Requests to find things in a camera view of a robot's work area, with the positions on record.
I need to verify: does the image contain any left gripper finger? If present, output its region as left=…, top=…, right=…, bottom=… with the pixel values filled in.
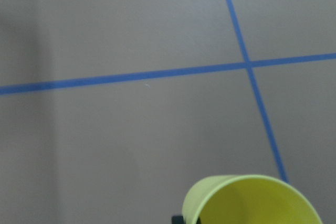
left=171, top=215, right=202, bottom=224

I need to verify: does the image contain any yellow plastic cup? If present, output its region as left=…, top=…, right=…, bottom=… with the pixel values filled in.
left=181, top=175, right=322, bottom=223

